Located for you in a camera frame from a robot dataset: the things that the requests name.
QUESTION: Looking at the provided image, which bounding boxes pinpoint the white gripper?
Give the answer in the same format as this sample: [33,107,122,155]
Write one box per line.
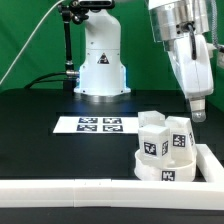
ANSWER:
[168,35,214,123]

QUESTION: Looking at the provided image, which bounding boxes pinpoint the white round stool seat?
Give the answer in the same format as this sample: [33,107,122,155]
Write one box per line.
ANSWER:
[134,150,196,182]

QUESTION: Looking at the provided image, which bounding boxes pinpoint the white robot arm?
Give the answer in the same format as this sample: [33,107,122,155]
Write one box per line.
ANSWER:
[76,0,224,122]

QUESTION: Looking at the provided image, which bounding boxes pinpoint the white marker sheet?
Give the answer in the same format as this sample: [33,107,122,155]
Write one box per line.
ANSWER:
[53,116,139,134]

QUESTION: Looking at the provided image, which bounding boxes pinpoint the white L-shaped fence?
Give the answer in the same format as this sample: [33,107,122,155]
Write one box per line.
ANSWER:
[0,144,224,210]

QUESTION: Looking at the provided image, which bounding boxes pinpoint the black camera stand pole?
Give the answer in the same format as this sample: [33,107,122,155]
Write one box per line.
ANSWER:
[58,0,115,91]

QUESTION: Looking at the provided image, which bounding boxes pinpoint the black cables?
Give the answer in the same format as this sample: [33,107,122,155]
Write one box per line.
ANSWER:
[23,71,80,90]

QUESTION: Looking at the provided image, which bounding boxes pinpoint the white cable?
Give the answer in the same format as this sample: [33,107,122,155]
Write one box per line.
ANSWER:
[0,0,64,87]

